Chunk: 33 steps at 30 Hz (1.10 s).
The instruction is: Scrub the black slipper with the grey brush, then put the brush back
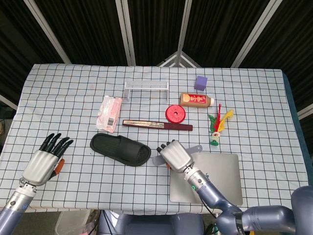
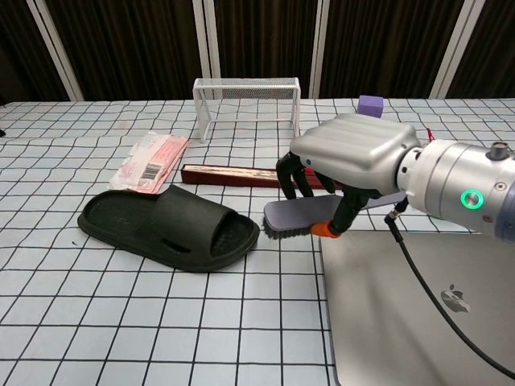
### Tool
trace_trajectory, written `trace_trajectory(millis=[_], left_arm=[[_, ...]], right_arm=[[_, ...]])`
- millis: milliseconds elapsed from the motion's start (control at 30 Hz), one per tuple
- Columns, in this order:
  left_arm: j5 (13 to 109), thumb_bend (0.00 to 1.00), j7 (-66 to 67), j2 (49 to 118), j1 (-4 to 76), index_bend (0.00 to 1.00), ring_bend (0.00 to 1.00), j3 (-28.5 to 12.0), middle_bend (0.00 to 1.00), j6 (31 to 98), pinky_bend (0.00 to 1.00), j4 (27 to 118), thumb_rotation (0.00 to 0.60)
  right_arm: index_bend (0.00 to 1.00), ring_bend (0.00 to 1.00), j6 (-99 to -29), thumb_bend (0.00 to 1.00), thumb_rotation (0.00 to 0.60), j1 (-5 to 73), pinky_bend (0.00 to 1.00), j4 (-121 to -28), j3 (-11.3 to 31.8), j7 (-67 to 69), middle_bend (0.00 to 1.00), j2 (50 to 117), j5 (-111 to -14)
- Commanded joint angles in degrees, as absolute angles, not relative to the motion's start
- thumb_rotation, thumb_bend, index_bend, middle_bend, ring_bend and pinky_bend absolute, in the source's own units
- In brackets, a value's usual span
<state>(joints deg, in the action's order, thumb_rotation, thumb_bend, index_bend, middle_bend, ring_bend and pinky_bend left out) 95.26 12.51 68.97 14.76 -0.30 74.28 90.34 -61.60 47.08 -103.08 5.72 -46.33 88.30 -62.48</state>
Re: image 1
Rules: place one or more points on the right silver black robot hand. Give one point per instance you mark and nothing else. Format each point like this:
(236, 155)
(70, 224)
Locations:
(177, 156)

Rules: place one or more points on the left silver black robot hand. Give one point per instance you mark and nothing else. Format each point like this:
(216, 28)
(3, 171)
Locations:
(39, 166)

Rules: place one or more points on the black rubber slipper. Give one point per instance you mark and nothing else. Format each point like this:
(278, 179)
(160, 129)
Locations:
(115, 148)

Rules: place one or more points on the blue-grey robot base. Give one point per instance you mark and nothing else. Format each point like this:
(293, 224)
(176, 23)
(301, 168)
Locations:
(151, 224)

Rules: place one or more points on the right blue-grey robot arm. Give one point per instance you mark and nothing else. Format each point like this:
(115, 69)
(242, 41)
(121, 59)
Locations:
(264, 218)

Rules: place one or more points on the dark red folded fan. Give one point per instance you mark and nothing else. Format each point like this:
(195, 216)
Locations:
(159, 125)

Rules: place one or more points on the red round disc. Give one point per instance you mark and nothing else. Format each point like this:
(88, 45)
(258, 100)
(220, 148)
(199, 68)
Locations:
(175, 113)

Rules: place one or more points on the silver closed laptop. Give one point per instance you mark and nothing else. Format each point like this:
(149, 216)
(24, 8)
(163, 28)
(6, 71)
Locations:
(220, 176)

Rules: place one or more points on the colourful feather shuttlecock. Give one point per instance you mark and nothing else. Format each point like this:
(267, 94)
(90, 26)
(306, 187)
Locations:
(216, 128)

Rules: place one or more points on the brown drink bottle red label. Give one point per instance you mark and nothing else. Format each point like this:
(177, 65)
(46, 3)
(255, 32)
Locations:
(195, 100)

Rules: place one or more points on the clear plastic bin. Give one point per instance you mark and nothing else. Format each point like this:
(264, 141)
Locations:
(71, 224)

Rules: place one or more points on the purple foam cube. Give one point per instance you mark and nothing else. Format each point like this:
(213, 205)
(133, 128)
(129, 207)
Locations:
(201, 83)

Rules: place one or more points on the pink plastic packet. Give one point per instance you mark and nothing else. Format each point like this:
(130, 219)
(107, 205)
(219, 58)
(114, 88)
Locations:
(109, 113)

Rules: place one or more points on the white triangular screen foot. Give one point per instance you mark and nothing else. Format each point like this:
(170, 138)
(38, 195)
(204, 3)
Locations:
(168, 60)

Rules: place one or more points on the white aluminium screen post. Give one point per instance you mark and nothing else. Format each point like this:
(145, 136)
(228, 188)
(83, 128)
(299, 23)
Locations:
(126, 34)
(256, 34)
(49, 34)
(8, 102)
(305, 111)
(183, 24)

